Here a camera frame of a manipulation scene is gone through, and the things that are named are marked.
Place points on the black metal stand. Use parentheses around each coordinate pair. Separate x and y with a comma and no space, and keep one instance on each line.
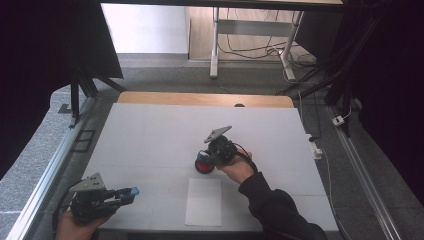
(75,96)
(346,66)

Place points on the white adapter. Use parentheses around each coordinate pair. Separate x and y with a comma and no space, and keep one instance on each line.
(338,120)

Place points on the white table cover board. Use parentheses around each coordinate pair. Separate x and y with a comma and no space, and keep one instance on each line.
(150,140)

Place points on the person's right hand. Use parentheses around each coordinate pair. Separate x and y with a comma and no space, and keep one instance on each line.
(240,168)

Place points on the aluminium rail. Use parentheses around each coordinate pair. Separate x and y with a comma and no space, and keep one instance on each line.
(50,173)
(363,173)

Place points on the black floor bracket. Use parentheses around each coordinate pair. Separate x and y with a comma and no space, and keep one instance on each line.
(84,140)

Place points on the black curtain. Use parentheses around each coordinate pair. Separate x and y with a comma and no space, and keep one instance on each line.
(40,66)
(390,83)

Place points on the white power strip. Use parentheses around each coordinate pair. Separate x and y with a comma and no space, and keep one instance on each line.
(315,148)

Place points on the white paper sheet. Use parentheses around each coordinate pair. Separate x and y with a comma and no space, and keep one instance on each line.
(204,203)

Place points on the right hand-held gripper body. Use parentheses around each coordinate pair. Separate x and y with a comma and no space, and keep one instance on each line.
(222,150)

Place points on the red round ink pad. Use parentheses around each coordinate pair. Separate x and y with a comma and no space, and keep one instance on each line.
(203,167)

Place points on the blue stamp cap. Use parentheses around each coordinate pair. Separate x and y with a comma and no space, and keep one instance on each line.
(135,191)

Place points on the person's left hand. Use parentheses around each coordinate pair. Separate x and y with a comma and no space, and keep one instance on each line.
(73,228)

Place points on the white desk frame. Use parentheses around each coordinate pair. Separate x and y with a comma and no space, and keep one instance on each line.
(215,40)

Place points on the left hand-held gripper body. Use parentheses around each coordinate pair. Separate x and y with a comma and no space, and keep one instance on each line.
(88,203)

